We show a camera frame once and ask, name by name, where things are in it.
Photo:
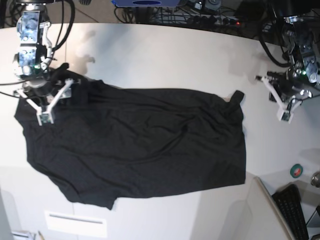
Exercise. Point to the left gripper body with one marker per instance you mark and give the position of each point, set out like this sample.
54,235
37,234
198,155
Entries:
289,87

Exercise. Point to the white desk divider panel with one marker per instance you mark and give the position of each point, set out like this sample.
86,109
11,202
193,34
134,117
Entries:
267,221

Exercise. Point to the black keyboard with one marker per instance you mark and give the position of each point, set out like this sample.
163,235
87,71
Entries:
288,201

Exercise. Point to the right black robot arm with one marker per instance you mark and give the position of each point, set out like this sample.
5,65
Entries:
36,51

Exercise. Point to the blue box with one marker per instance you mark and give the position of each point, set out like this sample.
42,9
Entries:
147,3

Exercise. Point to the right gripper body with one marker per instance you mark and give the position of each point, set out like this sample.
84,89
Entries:
41,89

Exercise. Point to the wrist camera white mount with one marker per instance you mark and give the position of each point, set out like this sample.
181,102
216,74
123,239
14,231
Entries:
286,110
28,111

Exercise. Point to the silver round knob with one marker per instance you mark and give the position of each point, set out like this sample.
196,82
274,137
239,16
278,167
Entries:
315,179

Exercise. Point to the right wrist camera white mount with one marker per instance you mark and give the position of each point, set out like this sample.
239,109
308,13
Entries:
28,111

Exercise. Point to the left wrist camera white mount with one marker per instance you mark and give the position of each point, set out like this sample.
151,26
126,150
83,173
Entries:
286,110

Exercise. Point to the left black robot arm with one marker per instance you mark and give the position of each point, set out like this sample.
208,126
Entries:
292,19

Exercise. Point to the green tape roll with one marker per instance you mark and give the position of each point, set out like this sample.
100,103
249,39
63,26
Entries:
296,171

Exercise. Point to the pencil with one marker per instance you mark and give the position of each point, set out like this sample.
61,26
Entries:
41,237

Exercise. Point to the black t-shirt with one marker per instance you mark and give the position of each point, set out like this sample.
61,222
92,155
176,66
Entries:
140,143

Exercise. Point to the black power strip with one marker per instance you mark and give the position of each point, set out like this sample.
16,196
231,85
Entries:
215,20

